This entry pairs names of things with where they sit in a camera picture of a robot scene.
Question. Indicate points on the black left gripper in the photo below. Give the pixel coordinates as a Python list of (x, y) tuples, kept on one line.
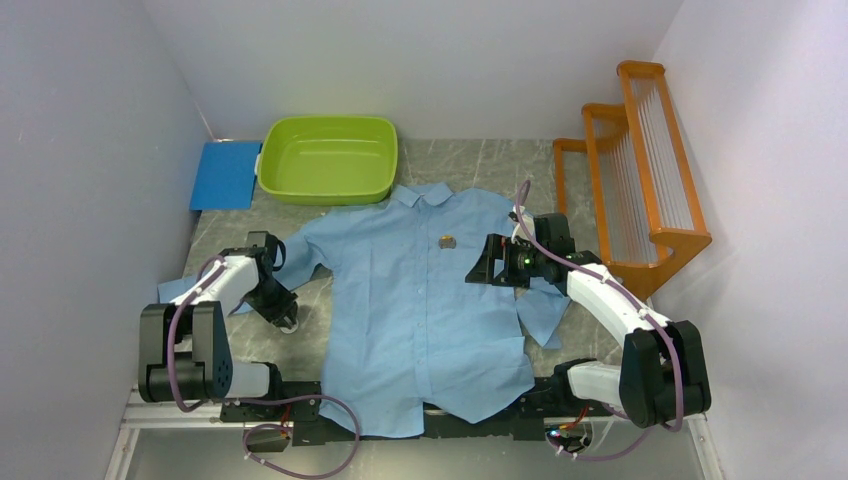
[(286, 306)]

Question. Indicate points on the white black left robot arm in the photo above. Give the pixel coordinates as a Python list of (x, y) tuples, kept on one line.
[(184, 352)]

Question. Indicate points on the light blue button shirt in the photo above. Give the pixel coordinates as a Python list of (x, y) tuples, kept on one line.
[(406, 329)]

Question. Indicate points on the orange wooden rack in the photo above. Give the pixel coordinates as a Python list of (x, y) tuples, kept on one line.
[(648, 215)]

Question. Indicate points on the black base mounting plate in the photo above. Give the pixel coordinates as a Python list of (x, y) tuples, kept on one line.
[(542, 408)]

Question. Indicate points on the blue flat board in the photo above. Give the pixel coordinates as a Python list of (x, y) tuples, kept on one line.
[(226, 176)]

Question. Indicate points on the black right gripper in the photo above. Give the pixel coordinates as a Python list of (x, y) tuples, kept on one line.
[(499, 247)]

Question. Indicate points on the aluminium frame rails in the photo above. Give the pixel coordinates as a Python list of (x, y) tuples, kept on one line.
[(158, 441)]

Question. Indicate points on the green plastic basin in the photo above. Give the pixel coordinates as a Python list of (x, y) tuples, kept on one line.
[(328, 160)]

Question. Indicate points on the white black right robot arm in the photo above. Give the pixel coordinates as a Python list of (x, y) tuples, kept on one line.
[(662, 376)]

